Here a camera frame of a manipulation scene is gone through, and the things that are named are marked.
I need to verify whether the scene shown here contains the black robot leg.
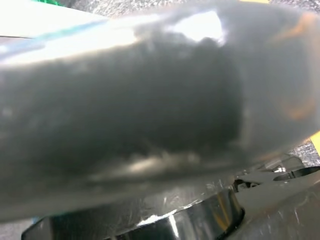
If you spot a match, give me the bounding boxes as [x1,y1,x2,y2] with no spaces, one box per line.
[21,152,320,240]

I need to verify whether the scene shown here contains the yellow floor tape square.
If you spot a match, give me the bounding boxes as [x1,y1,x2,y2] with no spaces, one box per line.
[309,130,320,157]

